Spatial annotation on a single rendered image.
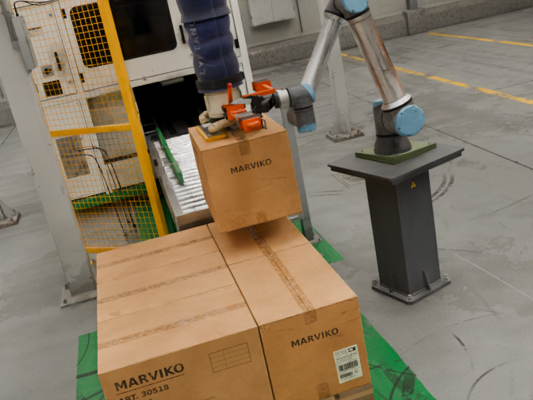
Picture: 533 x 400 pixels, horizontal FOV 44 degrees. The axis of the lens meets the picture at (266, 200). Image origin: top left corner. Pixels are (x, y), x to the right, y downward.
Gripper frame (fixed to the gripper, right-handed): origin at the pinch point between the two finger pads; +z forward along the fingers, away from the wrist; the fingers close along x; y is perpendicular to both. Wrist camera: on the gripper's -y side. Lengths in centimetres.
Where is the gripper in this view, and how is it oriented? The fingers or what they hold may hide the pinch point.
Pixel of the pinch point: (235, 111)
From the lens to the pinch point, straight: 296.6
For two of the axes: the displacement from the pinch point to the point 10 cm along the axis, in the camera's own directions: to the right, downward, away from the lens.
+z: -9.5, 2.6, -1.7
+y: -2.4, -2.8, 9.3
